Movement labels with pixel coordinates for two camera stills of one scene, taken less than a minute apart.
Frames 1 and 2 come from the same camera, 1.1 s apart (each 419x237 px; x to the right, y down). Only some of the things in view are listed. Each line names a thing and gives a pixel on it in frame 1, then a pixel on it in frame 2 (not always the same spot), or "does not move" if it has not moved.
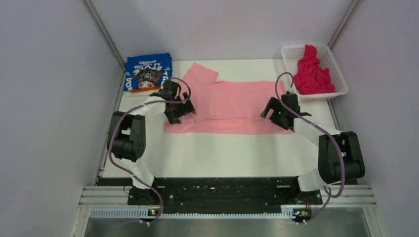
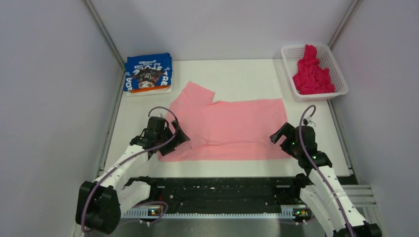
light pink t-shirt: (226, 107) -> (226, 130)
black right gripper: (272, 104) -> (288, 131)
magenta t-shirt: (310, 78) does not move
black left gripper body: (178, 110) -> (166, 137)
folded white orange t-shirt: (143, 92) does not move
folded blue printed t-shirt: (147, 71) does not move
